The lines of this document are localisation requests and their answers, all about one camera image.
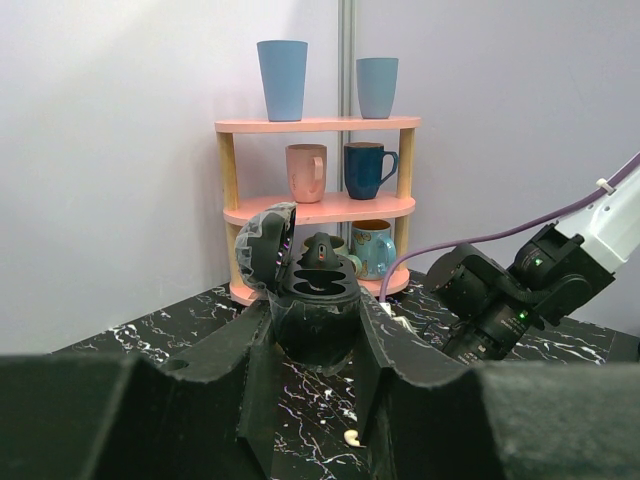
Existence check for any white earbud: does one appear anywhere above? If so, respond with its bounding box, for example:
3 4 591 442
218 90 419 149
343 429 362 448

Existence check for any right blue plastic cup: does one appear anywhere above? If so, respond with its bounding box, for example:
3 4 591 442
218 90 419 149
356 57 399 119

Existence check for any green ceramic mug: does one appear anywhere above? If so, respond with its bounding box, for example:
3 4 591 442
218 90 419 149
301 235 362 277

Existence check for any black earbud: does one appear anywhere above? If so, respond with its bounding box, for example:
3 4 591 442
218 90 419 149
298 232 344 270

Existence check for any blue plastic cup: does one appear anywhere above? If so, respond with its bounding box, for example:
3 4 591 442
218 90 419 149
257 40 308 122
356 57 399 119

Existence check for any black earbud charging case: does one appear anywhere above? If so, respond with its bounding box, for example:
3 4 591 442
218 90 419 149
235 202 361 376

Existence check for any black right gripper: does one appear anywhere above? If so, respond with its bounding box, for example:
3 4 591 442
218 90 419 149
442 303 530 363

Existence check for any left blue plastic cup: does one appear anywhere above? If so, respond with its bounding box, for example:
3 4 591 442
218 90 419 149
257 40 308 122

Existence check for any pink mug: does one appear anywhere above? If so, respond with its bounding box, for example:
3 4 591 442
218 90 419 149
285 144 327 203

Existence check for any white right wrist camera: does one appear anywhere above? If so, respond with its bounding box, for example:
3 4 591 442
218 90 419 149
380 302 416 334

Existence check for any light blue mug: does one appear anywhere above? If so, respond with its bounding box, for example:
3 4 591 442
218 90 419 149
351 219 396 281

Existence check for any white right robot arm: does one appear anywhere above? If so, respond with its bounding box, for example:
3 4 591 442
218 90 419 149
426 171 639 365

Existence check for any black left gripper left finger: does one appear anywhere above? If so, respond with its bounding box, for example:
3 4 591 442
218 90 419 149
1 302 278 479

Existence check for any pink three-tier shelf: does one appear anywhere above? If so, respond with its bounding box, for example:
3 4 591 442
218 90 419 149
215 116 421 305

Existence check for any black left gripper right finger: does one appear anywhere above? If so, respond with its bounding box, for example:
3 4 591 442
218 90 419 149
353 294 639 479

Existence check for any dark blue mug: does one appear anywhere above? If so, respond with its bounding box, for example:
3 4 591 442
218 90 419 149
343 142 399 200

